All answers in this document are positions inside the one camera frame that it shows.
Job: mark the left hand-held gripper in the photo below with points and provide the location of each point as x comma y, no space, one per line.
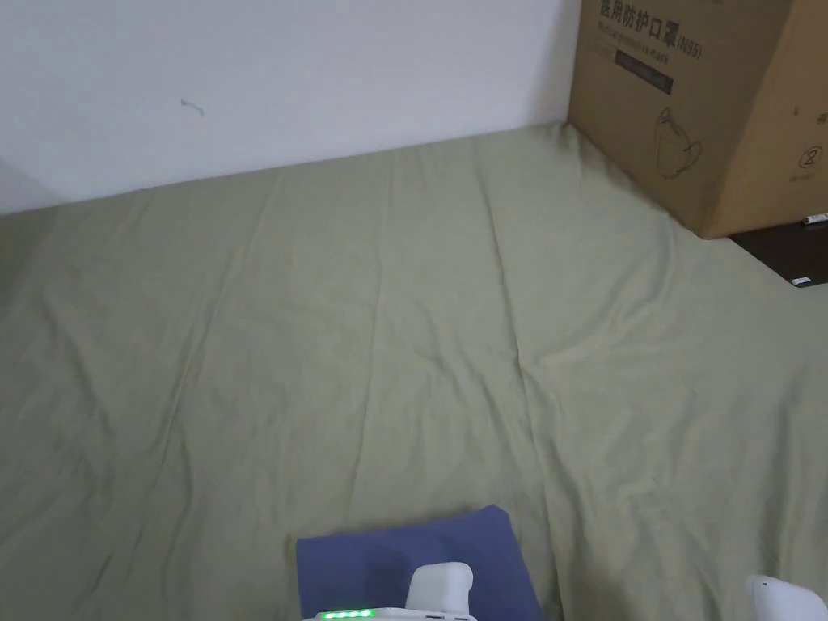
436,592

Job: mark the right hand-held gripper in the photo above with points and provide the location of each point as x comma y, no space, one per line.
786,601

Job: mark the blue folded garment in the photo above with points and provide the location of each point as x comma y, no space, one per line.
362,556

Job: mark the bed with pale green sheet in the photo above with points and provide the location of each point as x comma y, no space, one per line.
323,336

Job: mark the brown cardboard carton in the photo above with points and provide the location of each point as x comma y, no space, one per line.
711,116

